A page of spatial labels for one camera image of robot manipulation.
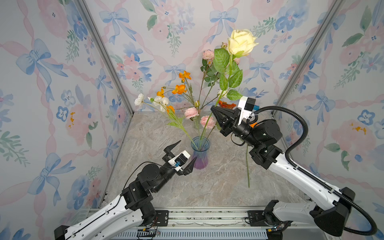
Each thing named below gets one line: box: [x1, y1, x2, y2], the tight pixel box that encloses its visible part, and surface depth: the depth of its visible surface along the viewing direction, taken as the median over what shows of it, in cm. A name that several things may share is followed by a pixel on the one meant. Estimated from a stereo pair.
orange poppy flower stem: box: [156, 70, 196, 106], surface depth 85 cm
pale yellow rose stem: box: [201, 29, 259, 141], surface depth 38 cm
